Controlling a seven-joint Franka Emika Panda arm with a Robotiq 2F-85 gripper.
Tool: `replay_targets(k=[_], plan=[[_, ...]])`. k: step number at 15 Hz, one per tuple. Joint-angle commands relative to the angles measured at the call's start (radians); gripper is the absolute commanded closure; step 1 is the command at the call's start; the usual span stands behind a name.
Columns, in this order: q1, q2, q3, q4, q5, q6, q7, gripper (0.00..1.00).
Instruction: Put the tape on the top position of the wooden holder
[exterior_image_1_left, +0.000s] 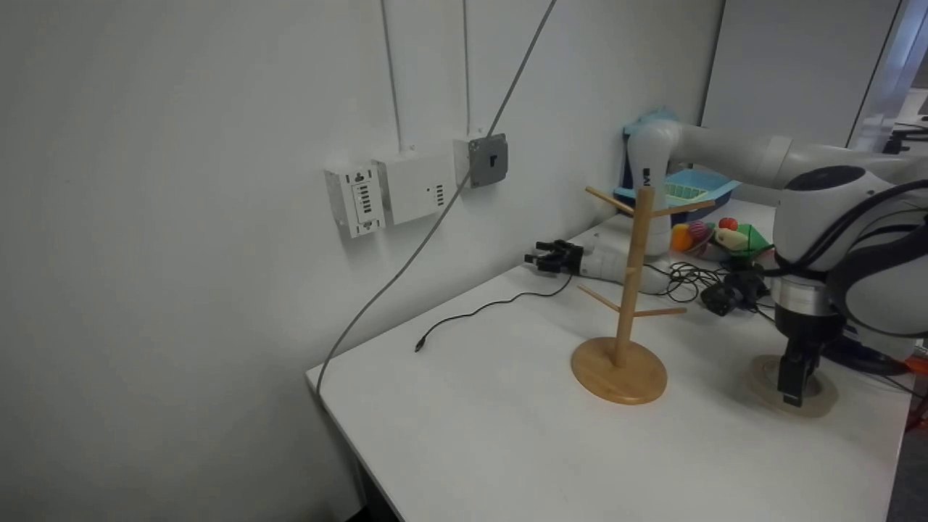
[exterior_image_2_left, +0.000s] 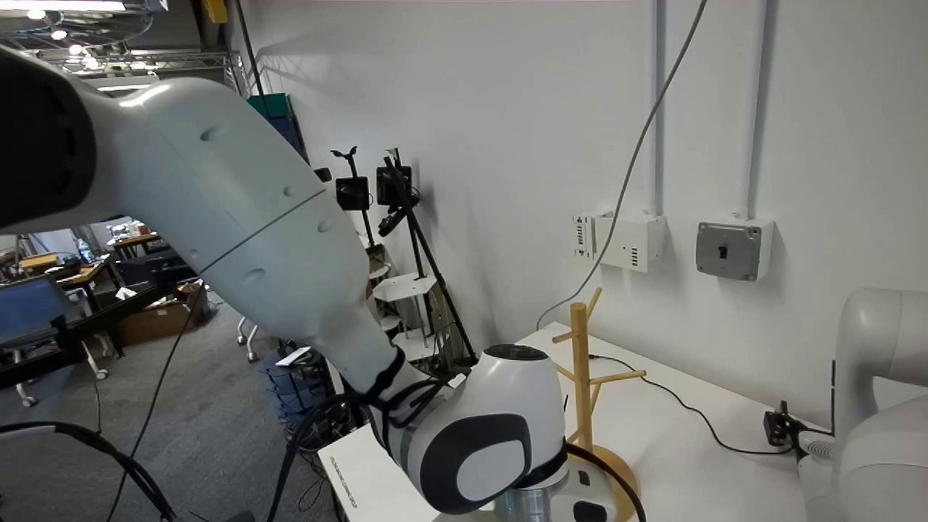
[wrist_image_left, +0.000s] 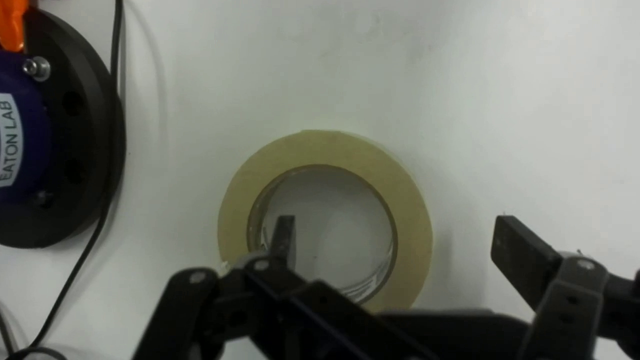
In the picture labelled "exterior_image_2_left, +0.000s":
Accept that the wooden peg holder stand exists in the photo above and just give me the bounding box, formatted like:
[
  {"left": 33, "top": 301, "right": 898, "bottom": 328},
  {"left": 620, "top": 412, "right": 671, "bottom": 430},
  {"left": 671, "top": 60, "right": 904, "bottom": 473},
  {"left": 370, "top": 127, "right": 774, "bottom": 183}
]
[{"left": 547, "top": 283, "right": 650, "bottom": 518}]

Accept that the black tripod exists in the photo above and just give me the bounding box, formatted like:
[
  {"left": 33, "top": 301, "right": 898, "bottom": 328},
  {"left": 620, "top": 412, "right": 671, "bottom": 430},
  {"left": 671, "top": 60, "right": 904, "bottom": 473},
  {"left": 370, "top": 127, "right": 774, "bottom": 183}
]
[{"left": 376, "top": 198, "right": 479, "bottom": 378}]

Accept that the white shelf stand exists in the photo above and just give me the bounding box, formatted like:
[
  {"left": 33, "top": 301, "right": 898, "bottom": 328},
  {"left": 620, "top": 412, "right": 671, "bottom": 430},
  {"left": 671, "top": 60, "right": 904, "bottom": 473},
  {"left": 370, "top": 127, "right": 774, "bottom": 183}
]
[{"left": 369, "top": 240, "right": 459, "bottom": 372}]

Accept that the blue crate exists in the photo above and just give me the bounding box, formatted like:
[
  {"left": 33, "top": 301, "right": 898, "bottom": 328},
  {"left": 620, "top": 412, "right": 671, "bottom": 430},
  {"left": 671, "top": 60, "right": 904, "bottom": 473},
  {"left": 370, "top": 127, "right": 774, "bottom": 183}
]
[{"left": 263, "top": 346, "right": 353, "bottom": 430}]

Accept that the blue container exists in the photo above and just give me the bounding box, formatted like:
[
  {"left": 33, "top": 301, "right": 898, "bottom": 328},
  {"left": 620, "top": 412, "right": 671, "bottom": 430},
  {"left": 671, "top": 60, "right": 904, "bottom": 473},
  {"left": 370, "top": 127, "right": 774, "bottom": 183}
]
[{"left": 243, "top": 90, "right": 314, "bottom": 166}]

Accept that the cardboard box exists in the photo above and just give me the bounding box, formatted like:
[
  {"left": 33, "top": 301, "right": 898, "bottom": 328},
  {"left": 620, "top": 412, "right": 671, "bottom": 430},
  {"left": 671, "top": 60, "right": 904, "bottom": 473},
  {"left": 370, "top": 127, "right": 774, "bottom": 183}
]
[{"left": 114, "top": 277, "right": 211, "bottom": 349}]

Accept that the black camera on tripod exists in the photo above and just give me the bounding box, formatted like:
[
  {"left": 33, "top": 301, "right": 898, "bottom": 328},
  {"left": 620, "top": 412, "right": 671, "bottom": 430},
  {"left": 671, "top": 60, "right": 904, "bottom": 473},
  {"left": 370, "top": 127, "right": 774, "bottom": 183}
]
[{"left": 375, "top": 146, "right": 420, "bottom": 209}]

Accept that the black camera on stand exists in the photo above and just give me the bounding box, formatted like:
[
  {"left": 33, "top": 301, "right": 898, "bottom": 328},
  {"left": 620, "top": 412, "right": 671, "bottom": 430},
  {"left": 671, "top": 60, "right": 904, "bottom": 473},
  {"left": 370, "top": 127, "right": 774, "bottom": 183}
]
[{"left": 331, "top": 146, "right": 375, "bottom": 215}]

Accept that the white wall socket box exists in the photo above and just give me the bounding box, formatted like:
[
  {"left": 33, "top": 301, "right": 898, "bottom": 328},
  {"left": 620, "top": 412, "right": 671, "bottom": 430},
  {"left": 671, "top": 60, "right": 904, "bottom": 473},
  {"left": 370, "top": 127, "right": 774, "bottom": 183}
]
[{"left": 595, "top": 211, "right": 671, "bottom": 275}]

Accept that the long grey wall cable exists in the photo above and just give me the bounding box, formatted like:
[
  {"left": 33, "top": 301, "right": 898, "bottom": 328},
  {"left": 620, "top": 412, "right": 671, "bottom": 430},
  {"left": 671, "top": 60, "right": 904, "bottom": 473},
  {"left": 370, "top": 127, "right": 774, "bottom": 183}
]
[{"left": 533, "top": 0, "right": 714, "bottom": 334}]

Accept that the white wall conduit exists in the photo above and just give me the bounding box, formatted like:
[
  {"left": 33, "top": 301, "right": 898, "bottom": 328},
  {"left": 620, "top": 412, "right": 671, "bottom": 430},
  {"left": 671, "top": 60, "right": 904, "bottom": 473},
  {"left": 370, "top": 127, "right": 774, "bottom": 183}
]
[
  {"left": 745, "top": 0, "right": 782, "bottom": 222},
  {"left": 650, "top": 0, "right": 671, "bottom": 218}
]

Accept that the grey wall junction box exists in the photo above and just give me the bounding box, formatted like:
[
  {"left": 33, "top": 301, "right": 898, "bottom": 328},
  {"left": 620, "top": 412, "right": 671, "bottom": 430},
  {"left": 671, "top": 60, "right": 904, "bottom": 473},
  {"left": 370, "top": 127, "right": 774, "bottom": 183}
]
[{"left": 692, "top": 218, "right": 776, "bottom": 283}]

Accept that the black cable on table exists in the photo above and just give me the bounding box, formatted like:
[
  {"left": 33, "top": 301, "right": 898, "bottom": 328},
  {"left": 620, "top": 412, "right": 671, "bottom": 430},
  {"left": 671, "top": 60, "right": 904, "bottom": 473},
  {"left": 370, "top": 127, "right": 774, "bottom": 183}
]
[{"left": 588, "top": 350, "right": 776, "bottom": 459}]

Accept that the thick black floor cable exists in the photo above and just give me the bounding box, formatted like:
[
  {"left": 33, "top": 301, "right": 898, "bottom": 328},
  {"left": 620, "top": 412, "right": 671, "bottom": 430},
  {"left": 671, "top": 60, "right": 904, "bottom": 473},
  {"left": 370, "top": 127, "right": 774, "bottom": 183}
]
[{"left": 0, "top": 417, "right": 183, "bottom": 522}]

